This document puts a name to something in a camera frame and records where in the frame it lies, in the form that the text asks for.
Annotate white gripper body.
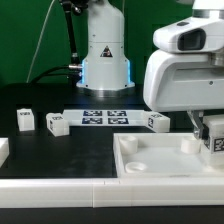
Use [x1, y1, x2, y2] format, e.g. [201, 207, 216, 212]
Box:
[143, 51, 224, 112]

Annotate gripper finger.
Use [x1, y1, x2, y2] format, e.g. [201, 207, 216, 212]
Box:
[187, 110, 204, 139]

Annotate white square tabletop part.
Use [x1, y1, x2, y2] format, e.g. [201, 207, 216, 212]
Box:
[113, 133, 224, 178]

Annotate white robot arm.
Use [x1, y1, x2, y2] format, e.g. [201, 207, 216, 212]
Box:
[77, 0, 224, 139]

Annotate white U-shaped obstacle fence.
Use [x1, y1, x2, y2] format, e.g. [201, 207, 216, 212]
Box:
[0, 136, 224, 209]

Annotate white sheet with fiducial tags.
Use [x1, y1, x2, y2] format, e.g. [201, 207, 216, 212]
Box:
[63, 110, 146, 126]

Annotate black cable bundle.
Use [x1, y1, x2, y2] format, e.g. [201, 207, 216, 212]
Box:
[26, 64, 83, 84]

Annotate white thin cable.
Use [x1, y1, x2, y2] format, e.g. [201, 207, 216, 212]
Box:
[25, 0, 56, 84]

